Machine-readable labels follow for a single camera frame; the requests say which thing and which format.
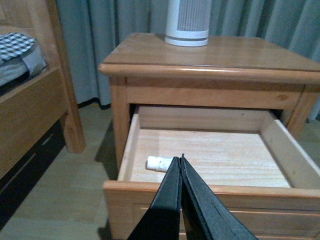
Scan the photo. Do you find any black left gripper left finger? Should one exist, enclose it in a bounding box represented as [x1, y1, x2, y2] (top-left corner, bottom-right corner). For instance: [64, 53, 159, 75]
[128, 157, 181, 240]

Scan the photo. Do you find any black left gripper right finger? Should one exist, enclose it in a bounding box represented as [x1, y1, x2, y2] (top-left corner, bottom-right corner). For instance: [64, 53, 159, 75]
[180, 156, 257, 240]

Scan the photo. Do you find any white medicine bottle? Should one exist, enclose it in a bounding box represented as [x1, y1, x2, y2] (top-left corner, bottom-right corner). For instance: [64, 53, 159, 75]
[145, 156, 173, 172]

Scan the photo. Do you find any wooden drawer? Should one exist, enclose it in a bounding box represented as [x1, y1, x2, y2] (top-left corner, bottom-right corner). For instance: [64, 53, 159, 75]
[103, 105, 320, 240]

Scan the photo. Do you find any wooden nightstand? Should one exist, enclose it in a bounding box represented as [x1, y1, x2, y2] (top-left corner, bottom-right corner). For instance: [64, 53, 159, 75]
[97, 32, 320, 240]

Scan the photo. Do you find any white cylindrical air purifier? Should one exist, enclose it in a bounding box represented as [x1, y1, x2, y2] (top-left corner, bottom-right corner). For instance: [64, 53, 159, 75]
[164, 0, 212, 47]

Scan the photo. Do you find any grey pleated curtain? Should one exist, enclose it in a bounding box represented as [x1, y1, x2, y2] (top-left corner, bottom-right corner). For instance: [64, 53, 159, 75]
[56, 0, 320, 106]

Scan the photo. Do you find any grey quilted mattress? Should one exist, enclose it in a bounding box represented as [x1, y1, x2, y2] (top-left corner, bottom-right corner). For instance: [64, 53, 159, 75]
[0, 43, 47, 86]

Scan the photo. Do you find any checkered bed sheet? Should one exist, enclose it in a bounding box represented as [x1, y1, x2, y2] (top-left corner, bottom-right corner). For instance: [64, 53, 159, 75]
[0, 32, 36, 65]

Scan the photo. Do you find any wooden bed frame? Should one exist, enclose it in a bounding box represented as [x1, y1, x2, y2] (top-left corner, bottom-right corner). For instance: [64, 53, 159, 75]
[0, 0, 86, 176]

